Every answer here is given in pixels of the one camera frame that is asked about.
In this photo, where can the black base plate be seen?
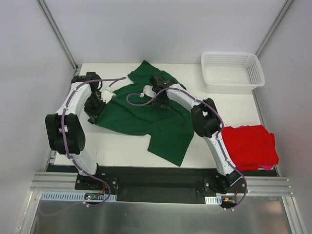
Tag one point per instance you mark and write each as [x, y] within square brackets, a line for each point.
[156, 195]

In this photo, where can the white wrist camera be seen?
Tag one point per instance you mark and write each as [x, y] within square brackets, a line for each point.
[107, 96]
[147, 92]

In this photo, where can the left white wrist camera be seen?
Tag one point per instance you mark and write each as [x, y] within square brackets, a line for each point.
[107, 96]

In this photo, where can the white plastic basket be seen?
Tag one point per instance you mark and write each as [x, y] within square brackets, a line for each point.
[231, 72]

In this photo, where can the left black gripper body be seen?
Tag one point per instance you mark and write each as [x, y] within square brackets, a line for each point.
[92, 110]

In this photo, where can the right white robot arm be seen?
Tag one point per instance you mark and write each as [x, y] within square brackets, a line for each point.
[207, 124]

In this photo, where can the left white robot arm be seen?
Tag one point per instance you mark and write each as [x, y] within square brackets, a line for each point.
[64, 130]

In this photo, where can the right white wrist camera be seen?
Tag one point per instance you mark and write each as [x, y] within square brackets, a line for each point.
[147, 92]

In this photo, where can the white cable duct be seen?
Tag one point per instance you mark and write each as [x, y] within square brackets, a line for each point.
[77, 197]
[213, 200]

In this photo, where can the pink folded t shirt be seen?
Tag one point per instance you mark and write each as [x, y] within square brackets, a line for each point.
[266, 167]

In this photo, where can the red folded t shirt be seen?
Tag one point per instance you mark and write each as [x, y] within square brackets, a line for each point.
[250, 146]

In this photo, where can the left white cable duct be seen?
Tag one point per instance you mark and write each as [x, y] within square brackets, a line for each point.
[77, 197]

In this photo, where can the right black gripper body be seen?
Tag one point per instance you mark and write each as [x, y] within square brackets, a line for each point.
[160, 104]

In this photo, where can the green t shirt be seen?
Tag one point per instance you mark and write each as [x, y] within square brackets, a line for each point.
[171, 131]

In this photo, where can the aluminium frame rail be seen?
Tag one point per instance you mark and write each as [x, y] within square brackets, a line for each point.
[252, 185]

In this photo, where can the right white cable duct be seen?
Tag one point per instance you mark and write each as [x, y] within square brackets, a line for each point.
[213, 200]

